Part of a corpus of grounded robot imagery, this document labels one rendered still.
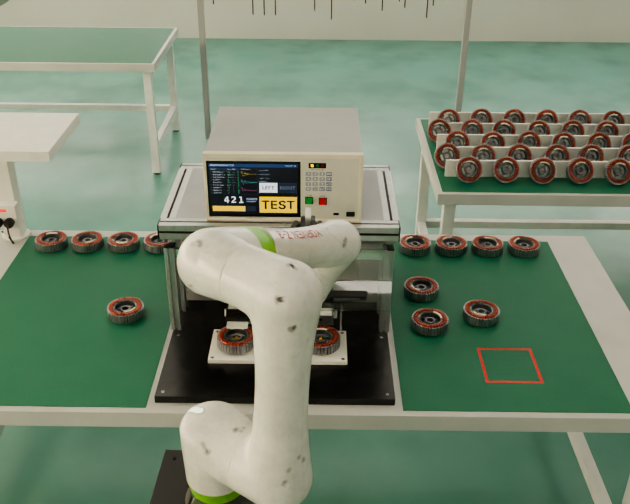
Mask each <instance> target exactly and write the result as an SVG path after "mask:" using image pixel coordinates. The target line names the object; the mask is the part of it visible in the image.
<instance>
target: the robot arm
mask: <svg viewBox="0 0 630 504"><path fill-rule="evenodd" d="M360 249H361V238H360V235H359V232H358V231H357V229H356V228H355V227H354V226H353V225H352V224H351V223H349V222H348V221H345V220H341V219H332V220H329V221H326V222H322V221H321V220H319V221H318V222H317V221H315V216H311V207H306V210H305V216H301V221H299V222H298V221H297V220H295V221H294V222H293V223H292V225H291V227H290V228H267V227H249V226H230V227H212V228H204V229H200V230H198V231H196V232H194V233H192V234H191V235H189V236H188V237H187V238H186V239H185V240H184V242H183V243H182V245H181V247H180V249H179V251H178V255H177V269H178V273H179V275H180V278H181V279H182V281H183V282H184V284H185V285H186V286H187V287H188V288H189V289H190V290H192V291H193V292H195V293H197V294H200V295H203V296H206V297H209V298H212V299H215V300H218V301H221V302H224V303H227V304H229V305H231V306H233V307H235V308H237V309H239V310H241V311H242V312H244V313H245V314H246V315H247V316H248V317H249V319H250V321H251V324H252V331H253V343H254V360H255V398H254V414H253V421H252V420H251V419H250V418H249V417H248V416H246V415H245V414H244V413H243V412H242V411H240V410H239V409H238V408H236V407H235V406H233V405H231V404H229V403H226V402H223V401H207V402H203V403H200V404H198V405H196V406H194V407H193V408H191V409H190V410H189V411H188V412H187V413H186V414H185V415H184V417H183V419H182V421H181V424H180V438H181V446H182V453H183V460H184V466H185V472H186V479H187V482H188V485H189V488H188V490H187V492H186V496H185V504H300V503H301V502H302V501H303V500H304V499H305V498H306V497H307V495H308V493H309V491H310V489H311V485H312V479H313V473H312V465H311V457H310V448H309V430H308V402H309V383H310V372H311V363H312V355H313V348H314V342H315V336H316V330H317V326H318V322H319V317H320V312H321V308H322V303H323V302H324V301H325V299H326V298H327V296H328V294H329V293H330V291H331V289H332V288H333V286H334V285H335V283H336V282H337V280H338V279H339V277H340V276H341V275H342V273H343V272H344V271H345V270H346V269H347V268H348V266H349V265H350V264H351V263H352V262H353V261H354V260H355V259H356V258H357V256H358V254H359V252H360Z"/></svg>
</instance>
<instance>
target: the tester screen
mask: <svg viewBox="0 0 630 504"><path fill-rule="evenodd" d="M208 171H209V187H210V202H211V214H268V215H298V164H215V163H208ZM259 183H297V193H259ZM223 196H245V204H223ZM259 197H297V213H260V208H259ZM213 206H256V211H213Z"/></svg>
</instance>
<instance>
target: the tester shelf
mask: <svg viewBox="0 0 630 504"><path fill-rule="evenodd" d="M292 223H293V222H254V221H207V220H206V205H205V190H204V176H203V163H181V165H180V168H179V171H178V173H177V176H176V178H175V181H174V183H173V186H172V188H171V191H170V194H169V196H168V199H167V201H166V204H165V206H164V209H163V211H162V214H161V216H160V219H159V221H158V224H157V231H158V239H186V238H187V237H188V236H189V235H191V234H192V233H194V232H196V231H198V230H200V229H204V228H212V227H230V226H249V227H267V228H290V227H291V225H292ZM351 224H352V225H353V226H354V227H355V228H356V229H357V231H358V232H359V235H360V238H361V241H379V242H400V231H401V227H400V221H399V216H398V210H397V205H396V199H395V194H394V188H393V183H392V177H391V172H390V166H389V165H364V166H363V191H362V216H361V223H351Z"/></svg>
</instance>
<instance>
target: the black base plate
mask: <svg viewBox="0 0 630 504"><path fill-rule="evenodd" d="M187 303H188V308H187V311H183V310H182V320H183V326H182V330H178V329H175V330H173V333H172V336H171V340H170V343H169V347H168V350H167V354H166V357H165V361H164V364H163V368H162V371H161V375H160V378H159V382H158V385H157V389H156V392H155V396H154V398H155V403H203V402H207V401H223V402H226V403H229V404H254V398H255V364H229V363H208V356H209V351H210V346H211V341H212V337H213V332H214V329H222V328H223V327H225V326H227V321H226V320H225V313H224V309H226V308H227V303H224V302H221V301H218V300H187ZM342 331H346V341H347V365H314V364H311V372H310V383H309V402H308V405H391V406H395V391H394V383H393V375H392V367H391V358H390V350H389V342H388V333H387V332H385V331H383V332H379V314H377V311H343V327H342Z"/></svg>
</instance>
